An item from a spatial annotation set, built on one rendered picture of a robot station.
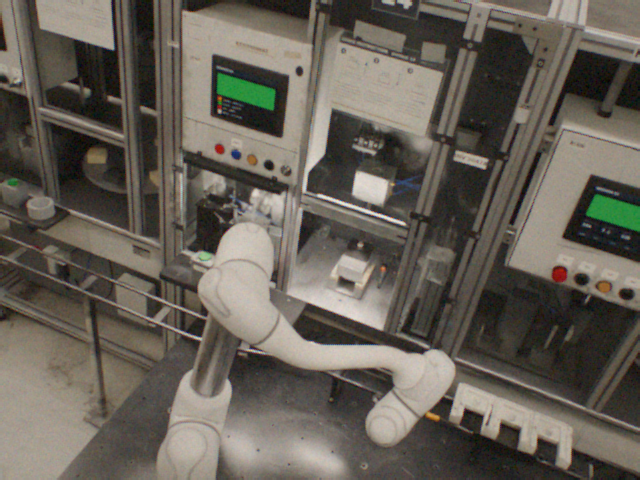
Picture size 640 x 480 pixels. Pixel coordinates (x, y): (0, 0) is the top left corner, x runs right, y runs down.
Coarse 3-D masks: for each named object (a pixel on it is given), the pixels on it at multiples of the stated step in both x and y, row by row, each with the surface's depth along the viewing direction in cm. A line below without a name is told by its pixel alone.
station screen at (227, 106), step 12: (216, 72) 177; (228, 72) 176; (240, 72) 174; (216, 84) 180; (264, 84) 173; (276, 84) 172; (216, 96) 182; (228, 96) 180; (276, 96) 174; (216, 108) 184; (228, 108) 182; (240, 108) 181; (252, 108) 179; (264, 108) 177; (240, 120) 183; (252, 120) 181; (264, 120) 179
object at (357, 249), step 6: (360, 234) 216; (354, 240) 222; (360, 240) 217; (348, 246) 218; (354, 246) 219; (360, 246) 219; (366, 246) 220; (372, 246) 220; (348, 252) 220; (354, 252) 219; (360, 252) 218; (366, 252) 217; (354, 258) 220; (360, 258) 219; (366, 258) 218
